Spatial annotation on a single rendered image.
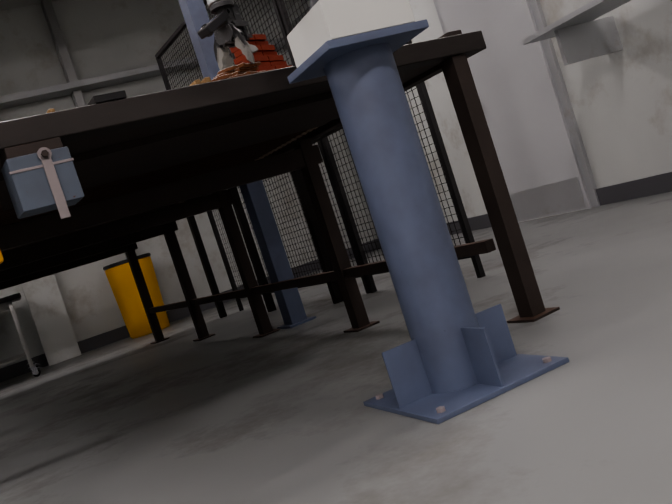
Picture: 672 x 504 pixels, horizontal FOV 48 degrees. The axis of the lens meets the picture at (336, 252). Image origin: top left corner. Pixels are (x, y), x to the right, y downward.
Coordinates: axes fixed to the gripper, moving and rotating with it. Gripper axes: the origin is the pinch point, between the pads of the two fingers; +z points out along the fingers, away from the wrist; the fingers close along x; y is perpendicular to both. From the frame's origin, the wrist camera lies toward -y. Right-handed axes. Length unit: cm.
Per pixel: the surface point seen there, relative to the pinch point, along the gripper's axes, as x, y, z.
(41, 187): -1, -73, 24
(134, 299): 440, 251, 64
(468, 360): -54, -14, 92
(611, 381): -89, -19, 99
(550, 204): 83, 379, 90
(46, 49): 489, 282, -196
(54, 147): -2, -67, 16
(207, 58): 136, 130, -53
